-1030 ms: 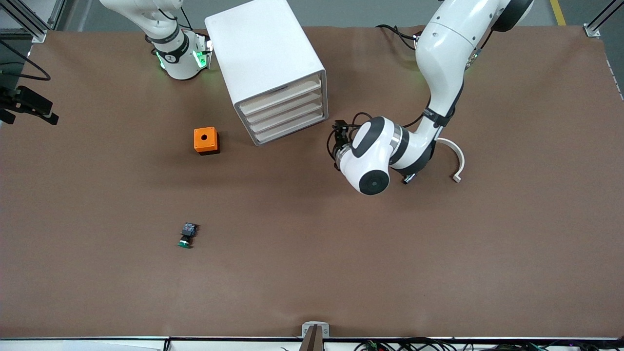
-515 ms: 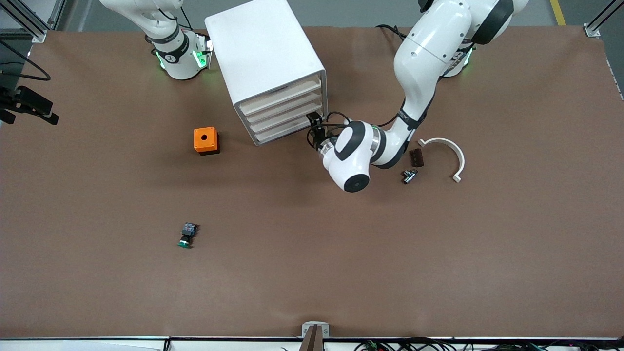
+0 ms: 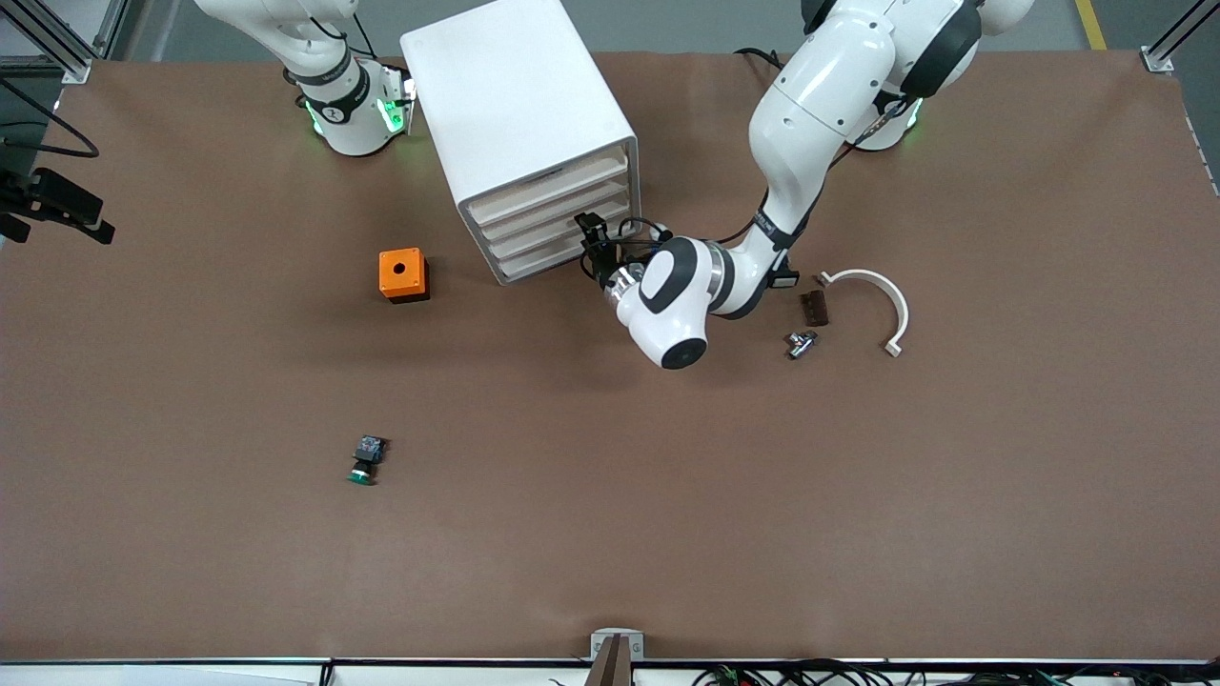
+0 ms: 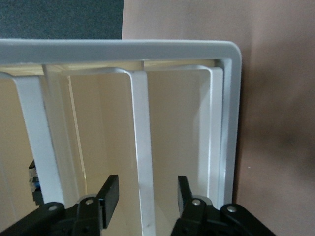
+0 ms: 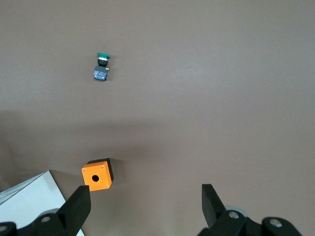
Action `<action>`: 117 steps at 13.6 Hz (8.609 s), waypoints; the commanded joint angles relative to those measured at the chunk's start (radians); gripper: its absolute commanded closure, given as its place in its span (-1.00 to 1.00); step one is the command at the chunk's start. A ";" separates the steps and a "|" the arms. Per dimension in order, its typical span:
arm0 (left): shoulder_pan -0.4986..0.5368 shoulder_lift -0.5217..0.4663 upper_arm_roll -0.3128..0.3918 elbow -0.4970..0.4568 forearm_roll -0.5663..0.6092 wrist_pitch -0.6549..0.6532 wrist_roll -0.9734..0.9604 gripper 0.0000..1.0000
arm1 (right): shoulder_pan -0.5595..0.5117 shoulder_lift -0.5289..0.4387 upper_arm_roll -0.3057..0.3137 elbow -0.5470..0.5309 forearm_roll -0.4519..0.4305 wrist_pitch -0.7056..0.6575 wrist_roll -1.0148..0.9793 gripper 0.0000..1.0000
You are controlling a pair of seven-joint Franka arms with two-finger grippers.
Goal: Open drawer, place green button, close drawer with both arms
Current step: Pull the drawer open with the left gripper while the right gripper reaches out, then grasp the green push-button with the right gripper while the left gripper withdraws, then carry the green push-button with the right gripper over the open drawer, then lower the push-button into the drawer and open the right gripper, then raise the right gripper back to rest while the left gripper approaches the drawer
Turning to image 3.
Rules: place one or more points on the white plastic drawer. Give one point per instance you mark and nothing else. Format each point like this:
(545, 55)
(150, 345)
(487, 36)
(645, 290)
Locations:
(549, 186)
(534, 212)
(524, 261)
(524, 238)

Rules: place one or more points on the green push button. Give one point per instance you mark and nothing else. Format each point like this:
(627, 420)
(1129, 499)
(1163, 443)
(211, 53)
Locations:
(367, 457)

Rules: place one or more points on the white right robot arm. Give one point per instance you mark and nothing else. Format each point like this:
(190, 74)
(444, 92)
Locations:
(348, 124)

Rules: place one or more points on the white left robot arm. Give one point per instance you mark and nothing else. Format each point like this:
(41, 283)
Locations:
(820, 105)

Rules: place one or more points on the white drawer cabinet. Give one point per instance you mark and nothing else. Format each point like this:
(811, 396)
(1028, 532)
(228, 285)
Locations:
(515, 95)

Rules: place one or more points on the orange box with hole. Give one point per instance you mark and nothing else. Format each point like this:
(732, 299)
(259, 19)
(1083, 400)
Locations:
(400, 272)

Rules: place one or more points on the silver metal fitting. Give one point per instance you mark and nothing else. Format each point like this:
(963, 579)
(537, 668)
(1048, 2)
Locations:
(801, 345)

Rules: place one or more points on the brown terminal block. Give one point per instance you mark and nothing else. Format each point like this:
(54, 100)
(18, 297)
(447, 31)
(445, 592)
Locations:
(816, 309)

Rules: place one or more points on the white panel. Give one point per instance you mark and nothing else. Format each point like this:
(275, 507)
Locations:
(143, 676)

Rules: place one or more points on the black white push-button switch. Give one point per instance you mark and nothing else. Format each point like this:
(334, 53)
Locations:
(787, 279)

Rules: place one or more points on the white curved plastic bracket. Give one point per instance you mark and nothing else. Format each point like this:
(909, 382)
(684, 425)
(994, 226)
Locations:
(891, 295)

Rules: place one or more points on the grey metal bracket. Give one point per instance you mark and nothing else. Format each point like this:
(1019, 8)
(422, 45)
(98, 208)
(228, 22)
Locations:
(617, 635)

